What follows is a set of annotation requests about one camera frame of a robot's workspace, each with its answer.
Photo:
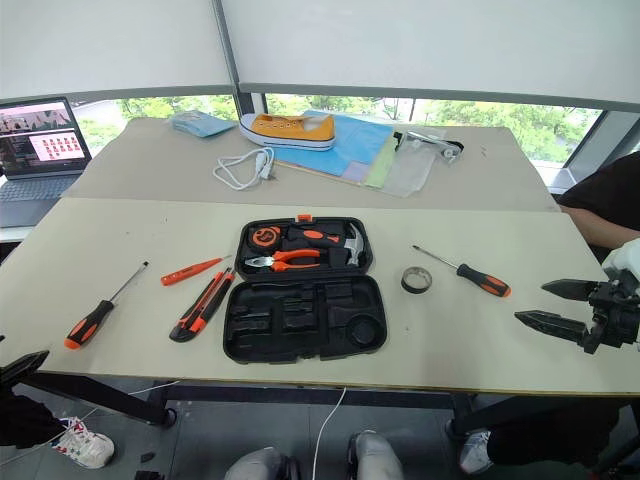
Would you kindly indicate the dark trouser leg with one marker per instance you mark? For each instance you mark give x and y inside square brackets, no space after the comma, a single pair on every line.
[25,420]
[545,435]

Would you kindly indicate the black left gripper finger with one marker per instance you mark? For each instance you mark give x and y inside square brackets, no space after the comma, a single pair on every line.
[22,367]

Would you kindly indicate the orange voltage tester pen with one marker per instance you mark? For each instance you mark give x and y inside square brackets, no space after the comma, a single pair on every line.
[182,274]

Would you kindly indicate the white roller blind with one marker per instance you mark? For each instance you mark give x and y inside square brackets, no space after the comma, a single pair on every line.
[440,45]
[110,45]

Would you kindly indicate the black orange utility knife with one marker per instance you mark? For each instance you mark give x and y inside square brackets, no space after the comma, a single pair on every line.
[200,310]

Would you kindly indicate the person's bare forearm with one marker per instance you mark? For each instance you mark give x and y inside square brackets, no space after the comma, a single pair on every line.
[600,227]

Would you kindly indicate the grey open laptop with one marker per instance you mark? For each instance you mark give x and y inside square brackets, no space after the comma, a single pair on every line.
[35,150]

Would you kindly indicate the black table frame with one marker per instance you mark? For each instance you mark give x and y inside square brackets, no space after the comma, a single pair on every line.
[310,395]

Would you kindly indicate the silver metal device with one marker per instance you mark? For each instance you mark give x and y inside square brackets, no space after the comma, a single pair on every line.
[435,142]

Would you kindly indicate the blue plastic packet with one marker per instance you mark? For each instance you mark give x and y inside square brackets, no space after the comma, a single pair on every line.
[200,125]

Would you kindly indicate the yellow canvas sneaker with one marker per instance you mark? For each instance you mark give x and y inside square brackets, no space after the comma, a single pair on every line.
[295,131]

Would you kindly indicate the orange plastic latch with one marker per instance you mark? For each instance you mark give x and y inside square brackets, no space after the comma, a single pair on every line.
[304,218]

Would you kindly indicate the green paper sheet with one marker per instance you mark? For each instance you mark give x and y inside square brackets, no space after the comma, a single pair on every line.
[380,167]

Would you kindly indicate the clear plastic bag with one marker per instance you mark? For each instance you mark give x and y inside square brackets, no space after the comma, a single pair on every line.
[410,170]

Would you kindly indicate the orange black tape measure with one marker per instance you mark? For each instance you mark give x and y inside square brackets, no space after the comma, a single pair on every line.
[265,236]

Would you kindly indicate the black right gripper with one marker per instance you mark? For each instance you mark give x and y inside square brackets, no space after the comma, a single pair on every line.
[615,320]

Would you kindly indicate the long flathead screwdriver black orange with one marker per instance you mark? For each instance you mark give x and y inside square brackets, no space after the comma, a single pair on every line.
[90,322]

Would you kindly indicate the black tool case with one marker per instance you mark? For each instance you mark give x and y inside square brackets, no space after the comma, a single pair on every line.
[305,320]

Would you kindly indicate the silver robot right leg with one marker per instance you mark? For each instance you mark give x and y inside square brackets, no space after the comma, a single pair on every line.
[375,455]

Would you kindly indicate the silver robot leg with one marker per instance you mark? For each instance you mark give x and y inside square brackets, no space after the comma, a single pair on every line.
[255,465]
[375,455]

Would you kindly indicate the white red sneaker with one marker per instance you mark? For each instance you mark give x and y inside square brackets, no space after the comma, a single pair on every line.
[87,445]

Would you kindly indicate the person in black shirt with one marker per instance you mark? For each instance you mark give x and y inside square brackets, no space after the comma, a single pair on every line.
[610,185]

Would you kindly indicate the silver robot left leg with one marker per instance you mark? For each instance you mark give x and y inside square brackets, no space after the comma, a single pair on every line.
[255,465]

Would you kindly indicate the grey window post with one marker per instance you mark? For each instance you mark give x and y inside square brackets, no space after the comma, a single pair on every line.
[235,75]

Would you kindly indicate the black electrical tape roll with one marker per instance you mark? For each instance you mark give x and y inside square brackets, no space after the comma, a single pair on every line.
[407,285]

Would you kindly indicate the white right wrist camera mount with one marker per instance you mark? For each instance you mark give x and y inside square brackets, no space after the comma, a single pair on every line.
[622,257]

